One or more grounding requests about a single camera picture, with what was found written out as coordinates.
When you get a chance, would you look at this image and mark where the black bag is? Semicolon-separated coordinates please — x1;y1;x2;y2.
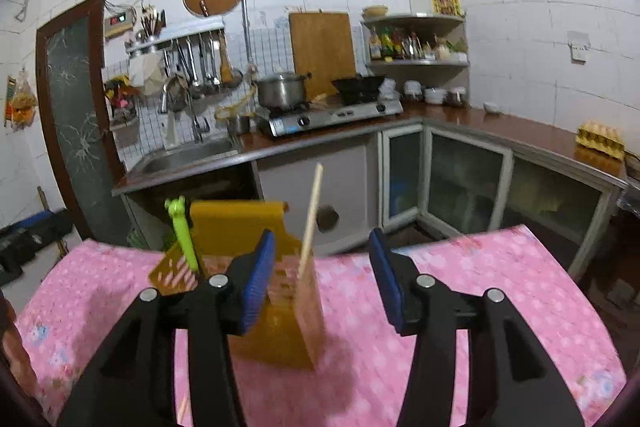
0;209;73;288

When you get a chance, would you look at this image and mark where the white cabinet panel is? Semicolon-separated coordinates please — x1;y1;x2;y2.
257;142;382;255

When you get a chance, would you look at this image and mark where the utensil cup with chopsticks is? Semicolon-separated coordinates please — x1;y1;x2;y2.
136;4;166;42

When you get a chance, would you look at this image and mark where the electric box with red display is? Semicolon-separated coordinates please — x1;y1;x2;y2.
103;9;137;38

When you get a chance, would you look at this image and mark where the row of condiment bottles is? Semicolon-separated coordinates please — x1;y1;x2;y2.
368;27;468;62

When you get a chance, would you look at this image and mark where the narrow glass cabinet door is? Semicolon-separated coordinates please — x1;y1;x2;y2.
381;127;425;228

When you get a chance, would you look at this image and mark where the white wall socket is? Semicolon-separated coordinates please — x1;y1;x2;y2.
569;32;591;62

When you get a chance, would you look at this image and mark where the steel kitchen sink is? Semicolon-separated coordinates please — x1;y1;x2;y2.
131;138;246;175

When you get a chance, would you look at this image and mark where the wooden cutting board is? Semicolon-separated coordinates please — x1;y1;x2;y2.
288;11;357;82

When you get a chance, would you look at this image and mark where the row of hanging ladles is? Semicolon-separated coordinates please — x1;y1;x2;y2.
170;32;243;100

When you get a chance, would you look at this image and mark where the yellow plastic utensil holder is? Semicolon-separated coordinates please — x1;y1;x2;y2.
148;201;327;372

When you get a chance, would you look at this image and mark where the steel wall utensil rack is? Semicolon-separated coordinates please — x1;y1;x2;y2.
125;19;226;55

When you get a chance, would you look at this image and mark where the chrome faucet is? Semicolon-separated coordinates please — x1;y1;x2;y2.
159;76;212;144

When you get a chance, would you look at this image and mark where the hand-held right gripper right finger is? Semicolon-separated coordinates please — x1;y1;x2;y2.
368;228;585;427

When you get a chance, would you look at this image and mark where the steel cooking pot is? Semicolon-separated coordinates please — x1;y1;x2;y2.
256;72;312;108

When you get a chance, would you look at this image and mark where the black wok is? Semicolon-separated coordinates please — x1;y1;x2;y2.
331;74;387;104

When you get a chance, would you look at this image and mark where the green frog handle utensil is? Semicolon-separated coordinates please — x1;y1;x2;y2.
165;196;201;272

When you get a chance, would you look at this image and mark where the wire basket of scrubbers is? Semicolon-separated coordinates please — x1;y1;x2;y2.
104;77;141;142

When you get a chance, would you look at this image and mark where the corner wall shelf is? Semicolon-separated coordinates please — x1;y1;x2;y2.
361;13;471;68

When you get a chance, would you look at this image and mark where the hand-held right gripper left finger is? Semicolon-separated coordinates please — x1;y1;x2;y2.
57;229;277;427

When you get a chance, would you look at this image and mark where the yellow egg carton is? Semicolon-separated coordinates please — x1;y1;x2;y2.
576;121;626;160

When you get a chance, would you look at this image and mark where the white cloth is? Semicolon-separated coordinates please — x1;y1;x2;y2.
129;54;166;95

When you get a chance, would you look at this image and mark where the dark wood glass door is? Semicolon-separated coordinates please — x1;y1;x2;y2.
35;0;126;248

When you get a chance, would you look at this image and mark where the metal strainer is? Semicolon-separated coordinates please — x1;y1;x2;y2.
162;74;190;112

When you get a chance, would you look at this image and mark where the pink floral tablecloth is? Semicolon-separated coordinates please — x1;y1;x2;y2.
14;224;628;427

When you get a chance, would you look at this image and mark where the hanging plastic bag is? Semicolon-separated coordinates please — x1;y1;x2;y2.
5;69;38;132

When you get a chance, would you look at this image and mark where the steel gas stove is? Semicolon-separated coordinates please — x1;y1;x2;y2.
255;99;404;138

